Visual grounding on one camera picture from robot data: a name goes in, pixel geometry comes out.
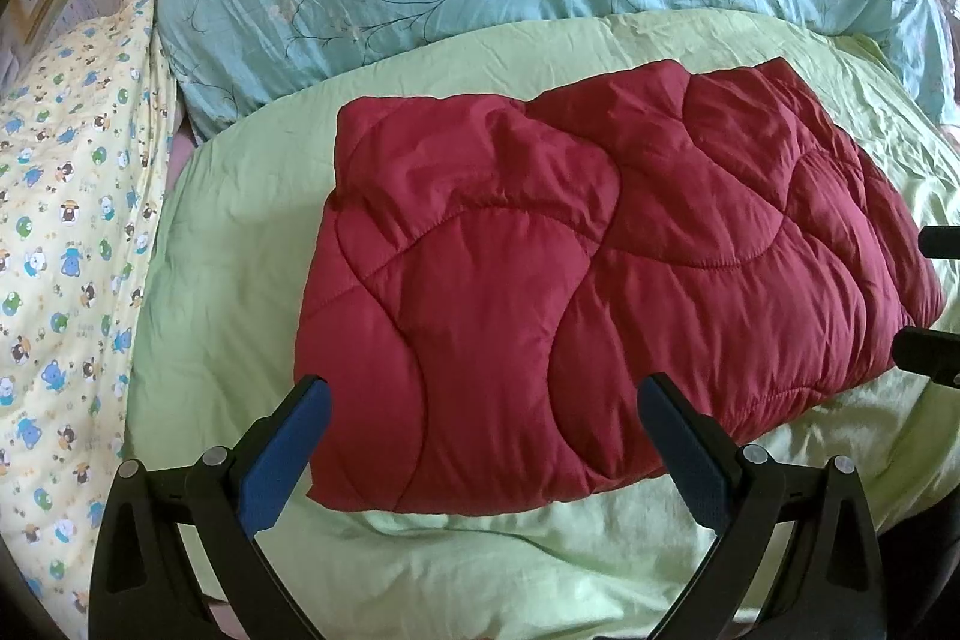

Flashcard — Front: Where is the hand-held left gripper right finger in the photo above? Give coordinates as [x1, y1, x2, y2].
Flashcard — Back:
[637, 372, 890, 640]

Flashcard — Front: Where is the light green blanket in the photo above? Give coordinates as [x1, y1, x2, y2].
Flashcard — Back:
[124, 10, 960, 640]

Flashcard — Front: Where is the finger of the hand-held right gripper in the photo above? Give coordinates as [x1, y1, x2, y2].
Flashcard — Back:
[895, 325, 960, 390]
[918, 224, 960, 259]

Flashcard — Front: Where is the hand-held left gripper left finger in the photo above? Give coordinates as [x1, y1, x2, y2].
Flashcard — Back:
[88, 375, 332, 640]

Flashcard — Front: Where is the red quilted blanket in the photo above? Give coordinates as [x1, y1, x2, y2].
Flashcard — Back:
[294, 59, 944, 519]

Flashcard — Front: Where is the yellow cartoon-print pillow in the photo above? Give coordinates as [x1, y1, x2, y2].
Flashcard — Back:
[0, 0, 178, 611]

